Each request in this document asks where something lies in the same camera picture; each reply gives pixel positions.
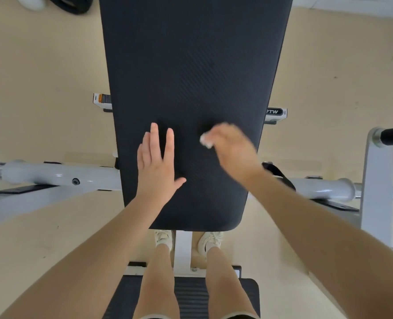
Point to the person's right hand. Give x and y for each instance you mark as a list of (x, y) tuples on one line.
[(236, 152)]

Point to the long black back pad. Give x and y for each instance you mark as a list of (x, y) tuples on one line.
[(190, 63)]

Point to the white exercise machine black roller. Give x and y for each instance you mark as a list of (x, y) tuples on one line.
[(50, 174)]

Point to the person's right forearm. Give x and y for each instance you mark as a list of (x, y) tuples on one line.
[(332, 239)]

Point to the person's right leg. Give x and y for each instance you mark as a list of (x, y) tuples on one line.
[(226, 285)]

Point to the person's left hand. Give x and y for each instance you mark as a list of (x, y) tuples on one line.
[(156, 176)]

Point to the person's left forearm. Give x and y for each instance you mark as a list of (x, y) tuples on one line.
[(83, 262)]

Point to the person's left leg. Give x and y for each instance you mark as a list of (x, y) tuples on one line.
[(158, 285)]

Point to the person's right beige sneaker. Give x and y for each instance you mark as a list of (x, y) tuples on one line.
[(209, 240)]

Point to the black weight plate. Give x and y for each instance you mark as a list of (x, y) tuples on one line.
[(70, 8)]

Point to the person's left beige sneaker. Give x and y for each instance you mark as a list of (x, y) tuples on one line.
[(163, 239)]

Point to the person's leg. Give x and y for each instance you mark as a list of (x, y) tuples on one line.
[(226, 285), (158, 285)]

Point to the white cleaning wipe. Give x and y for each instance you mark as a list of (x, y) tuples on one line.
[(205, 140)]

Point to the person's beige sneaker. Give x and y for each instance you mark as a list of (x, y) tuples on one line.
[(209, 240), (163, 239)]

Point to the person's black striped shorts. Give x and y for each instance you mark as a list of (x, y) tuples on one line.
[(239, 316)]

